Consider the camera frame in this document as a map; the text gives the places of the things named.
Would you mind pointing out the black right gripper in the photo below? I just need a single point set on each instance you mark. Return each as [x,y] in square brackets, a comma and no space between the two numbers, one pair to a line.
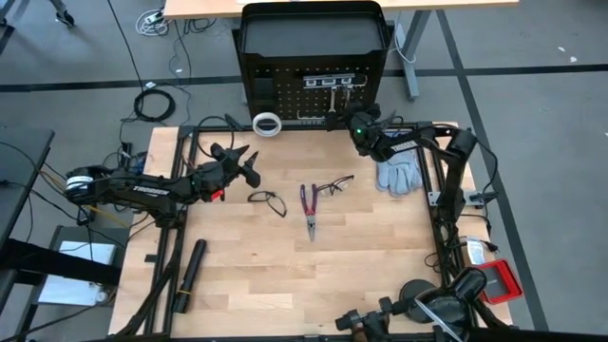
[356,115]

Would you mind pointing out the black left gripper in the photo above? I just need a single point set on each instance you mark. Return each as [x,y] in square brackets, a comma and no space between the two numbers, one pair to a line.
[223,171]

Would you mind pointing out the white tape roll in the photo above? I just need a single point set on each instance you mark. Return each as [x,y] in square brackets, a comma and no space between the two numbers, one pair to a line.
[266,134]

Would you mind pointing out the clear safety glasses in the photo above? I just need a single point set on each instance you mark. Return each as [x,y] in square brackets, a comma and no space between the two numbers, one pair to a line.
[261,196]
[332,186]

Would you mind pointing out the black spirit level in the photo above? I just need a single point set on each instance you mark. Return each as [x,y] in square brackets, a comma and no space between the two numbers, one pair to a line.
[330,81]

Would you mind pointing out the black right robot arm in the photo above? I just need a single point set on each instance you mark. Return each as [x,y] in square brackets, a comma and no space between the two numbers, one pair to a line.
[456,157]

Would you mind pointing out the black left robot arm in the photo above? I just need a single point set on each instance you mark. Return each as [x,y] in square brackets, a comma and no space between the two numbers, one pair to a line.
[152,190]

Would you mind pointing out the grey work glove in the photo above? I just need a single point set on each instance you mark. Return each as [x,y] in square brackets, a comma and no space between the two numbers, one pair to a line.
[399,176]

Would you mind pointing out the black pegboard stand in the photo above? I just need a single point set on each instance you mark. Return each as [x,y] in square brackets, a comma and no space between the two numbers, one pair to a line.
[285,47]

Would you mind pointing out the black power strip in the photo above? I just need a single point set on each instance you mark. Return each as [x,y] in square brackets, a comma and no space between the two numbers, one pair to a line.
[124,152]

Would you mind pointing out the black flashlight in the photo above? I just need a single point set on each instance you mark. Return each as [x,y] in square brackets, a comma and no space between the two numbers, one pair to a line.
[190,275]

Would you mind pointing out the wooden table grey legs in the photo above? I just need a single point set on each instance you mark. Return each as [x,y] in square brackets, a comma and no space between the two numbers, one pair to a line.
[199,8]

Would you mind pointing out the black side table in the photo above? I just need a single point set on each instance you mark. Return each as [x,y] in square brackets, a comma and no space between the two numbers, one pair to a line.
[109,233]

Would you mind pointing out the white power adapter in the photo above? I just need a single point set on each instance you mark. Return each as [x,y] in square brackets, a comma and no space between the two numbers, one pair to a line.
[475,252]

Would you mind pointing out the black desk lamp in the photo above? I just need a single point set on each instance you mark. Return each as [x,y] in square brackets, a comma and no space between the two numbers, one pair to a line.
[418,304]

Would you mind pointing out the black clamp device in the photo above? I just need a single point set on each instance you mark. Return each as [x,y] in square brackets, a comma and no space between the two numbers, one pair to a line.
[375,318]

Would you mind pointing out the white panel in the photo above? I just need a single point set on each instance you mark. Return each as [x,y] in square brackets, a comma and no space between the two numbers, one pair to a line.
[76,280]

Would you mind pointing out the red tray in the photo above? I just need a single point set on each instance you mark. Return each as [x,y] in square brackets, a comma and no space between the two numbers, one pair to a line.
[499,281]

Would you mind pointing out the black desk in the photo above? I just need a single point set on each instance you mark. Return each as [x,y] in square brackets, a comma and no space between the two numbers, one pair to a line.
[19,161]

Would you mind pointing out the grey chair leg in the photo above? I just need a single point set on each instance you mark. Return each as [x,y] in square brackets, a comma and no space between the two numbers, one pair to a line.
[64,18]

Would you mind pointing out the black aluminium table frame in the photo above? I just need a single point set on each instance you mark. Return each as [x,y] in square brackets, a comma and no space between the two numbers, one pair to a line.
[304,127]

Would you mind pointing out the grey metal bracket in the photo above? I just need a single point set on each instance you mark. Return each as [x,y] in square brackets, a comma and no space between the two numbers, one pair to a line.
[477,197]

